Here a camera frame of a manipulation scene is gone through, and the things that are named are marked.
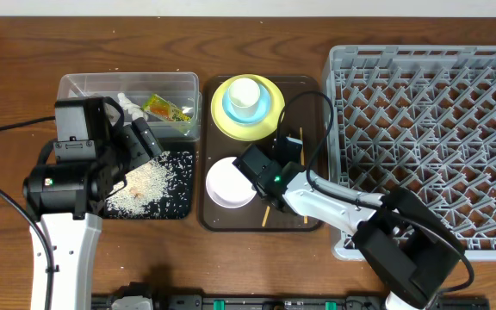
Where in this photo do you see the yellow plate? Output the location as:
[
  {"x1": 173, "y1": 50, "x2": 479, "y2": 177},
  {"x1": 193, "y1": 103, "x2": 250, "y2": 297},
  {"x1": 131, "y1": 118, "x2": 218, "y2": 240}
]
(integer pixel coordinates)
[{"x1": 210, "y1": 74, "x2": 285, "y2": 141}]

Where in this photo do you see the white bowl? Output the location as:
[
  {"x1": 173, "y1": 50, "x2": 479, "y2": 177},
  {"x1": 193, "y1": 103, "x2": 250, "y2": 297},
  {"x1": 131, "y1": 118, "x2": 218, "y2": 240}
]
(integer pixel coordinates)
[{"x1": 205, "y1": 157, "x2": 256, "y2": 209}]

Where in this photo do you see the white tissue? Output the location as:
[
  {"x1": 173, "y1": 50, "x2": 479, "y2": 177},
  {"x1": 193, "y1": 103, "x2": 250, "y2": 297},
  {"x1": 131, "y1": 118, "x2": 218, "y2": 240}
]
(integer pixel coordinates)
[{"x1": 117, "y1": 92, "x2": 148, "y2": 121}]

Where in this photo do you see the wooden chopstick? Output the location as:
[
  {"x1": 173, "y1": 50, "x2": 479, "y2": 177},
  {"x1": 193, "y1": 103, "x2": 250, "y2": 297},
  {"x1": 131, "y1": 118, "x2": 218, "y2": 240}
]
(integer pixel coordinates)
[
  {"x1": 299, "y1": 127, "x2": 308, "y2": 224},
  {"x1": 261, "y1": 206, "x2": 270, "y2": 227}
]

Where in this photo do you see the light blue bowl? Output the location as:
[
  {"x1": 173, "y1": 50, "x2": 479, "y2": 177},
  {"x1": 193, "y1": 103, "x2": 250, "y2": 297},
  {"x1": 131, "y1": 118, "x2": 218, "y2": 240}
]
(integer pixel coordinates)
[{"x1": 222, "y1": 84, "x2": 271, "y2": 126}]

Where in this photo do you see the yellow green snack wrapper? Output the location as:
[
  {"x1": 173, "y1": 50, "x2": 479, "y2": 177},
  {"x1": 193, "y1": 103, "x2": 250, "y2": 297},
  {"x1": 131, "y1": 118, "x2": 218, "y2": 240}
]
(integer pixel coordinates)
[{"x1": 142, "y1": 94, "x2": 191, "y2": 121}]

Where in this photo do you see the white cup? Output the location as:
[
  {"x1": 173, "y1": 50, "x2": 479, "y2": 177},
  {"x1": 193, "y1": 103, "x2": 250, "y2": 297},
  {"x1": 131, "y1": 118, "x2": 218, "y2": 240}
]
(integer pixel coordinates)
[{"x1": 228, "y1": 77, "x2": 260, "y2": 118}]

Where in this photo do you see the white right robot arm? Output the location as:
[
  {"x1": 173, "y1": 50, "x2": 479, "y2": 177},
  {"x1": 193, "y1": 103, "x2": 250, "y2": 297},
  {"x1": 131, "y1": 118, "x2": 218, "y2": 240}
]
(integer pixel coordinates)
[{"x1": 233, "y1": 145, "x2": 474, "y2": 309}]

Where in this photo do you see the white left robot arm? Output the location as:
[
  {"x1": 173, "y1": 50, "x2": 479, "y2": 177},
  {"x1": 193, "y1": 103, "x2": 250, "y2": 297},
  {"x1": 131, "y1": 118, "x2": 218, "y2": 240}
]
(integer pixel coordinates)
[{"x1": 23, "y1": 96, "x2": 162, "y2": 309}]

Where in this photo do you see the grey dishwasher rack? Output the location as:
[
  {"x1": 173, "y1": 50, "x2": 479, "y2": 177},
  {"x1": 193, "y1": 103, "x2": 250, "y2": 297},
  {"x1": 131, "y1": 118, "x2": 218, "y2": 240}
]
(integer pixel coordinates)
[{"x1": 322, "y1": 46, "x2": 496, "y2": 262}]

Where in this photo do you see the spilled rice pile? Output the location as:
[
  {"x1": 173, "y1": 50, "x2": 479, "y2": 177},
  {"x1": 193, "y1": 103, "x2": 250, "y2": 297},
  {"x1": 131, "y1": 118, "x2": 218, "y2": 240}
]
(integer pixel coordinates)
[{"x1": 105, "y1": 150, "x2": 194, "y2": 219}]

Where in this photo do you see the black plastic tray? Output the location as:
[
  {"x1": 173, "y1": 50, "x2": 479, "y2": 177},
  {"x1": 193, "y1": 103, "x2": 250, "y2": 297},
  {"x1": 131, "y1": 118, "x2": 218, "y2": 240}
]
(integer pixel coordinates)
[{"x1": 101, "y1": 139, "x2": 196, "y2": 220}]

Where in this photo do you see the brown plastic tray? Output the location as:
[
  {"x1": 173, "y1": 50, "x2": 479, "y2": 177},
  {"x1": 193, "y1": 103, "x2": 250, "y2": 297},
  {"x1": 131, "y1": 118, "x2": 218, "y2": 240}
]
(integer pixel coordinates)
[{"x1": 198, "y1": 75, "x2": 327, "y2": 233}]

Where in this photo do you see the clear plastic bin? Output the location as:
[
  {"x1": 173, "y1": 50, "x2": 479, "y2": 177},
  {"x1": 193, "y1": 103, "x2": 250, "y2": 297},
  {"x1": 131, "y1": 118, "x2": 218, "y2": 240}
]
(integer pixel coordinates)
[{"x1": 57, "y1": 72, "x2": 202, "y2": 141}]

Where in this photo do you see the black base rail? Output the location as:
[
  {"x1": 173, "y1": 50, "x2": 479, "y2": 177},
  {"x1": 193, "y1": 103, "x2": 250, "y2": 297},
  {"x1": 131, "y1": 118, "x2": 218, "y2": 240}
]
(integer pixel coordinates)
[{"x1": 90, "y1": 282, "x2": 490, "y2": 310}]

